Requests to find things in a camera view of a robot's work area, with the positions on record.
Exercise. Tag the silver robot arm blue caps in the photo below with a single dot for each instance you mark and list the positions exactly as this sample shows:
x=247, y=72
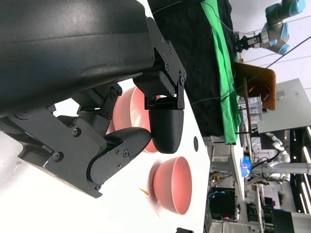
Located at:
x=274, y=31

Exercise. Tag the black round table grommet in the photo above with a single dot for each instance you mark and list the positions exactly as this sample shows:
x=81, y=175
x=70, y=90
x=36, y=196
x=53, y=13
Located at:
x=195, y=143

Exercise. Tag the grey metal cabinet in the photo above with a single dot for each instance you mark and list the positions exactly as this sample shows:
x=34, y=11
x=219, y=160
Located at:
x=286, y=109

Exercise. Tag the black silver robot gripper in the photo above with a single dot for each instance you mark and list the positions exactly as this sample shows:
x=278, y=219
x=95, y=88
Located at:
x=244, y=43

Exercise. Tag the aluminium frame beam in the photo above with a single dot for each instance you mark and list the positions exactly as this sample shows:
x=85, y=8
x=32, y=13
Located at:
x=291, y=167

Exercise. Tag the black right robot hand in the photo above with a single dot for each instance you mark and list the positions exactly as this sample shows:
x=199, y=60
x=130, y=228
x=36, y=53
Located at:
x=184, y=230

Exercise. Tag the pink plastic bowl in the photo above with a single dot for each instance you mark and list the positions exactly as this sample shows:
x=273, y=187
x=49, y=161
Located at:
x=126, y=109
x=179, y=184

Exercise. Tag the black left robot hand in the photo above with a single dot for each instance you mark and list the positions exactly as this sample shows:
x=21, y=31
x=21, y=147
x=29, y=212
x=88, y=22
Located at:
x=60, y=60

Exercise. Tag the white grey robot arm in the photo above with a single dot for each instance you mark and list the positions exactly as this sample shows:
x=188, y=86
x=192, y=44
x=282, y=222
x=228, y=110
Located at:
x=279, y=148

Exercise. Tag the green cloth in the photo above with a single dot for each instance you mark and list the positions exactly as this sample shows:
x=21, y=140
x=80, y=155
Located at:
x=223, y=72

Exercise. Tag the white desk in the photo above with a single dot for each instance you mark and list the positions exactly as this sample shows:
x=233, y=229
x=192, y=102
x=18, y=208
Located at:
x=234, y=160

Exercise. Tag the blue plastic bag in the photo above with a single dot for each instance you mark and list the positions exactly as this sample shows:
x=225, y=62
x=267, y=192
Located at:
x=245, y=166

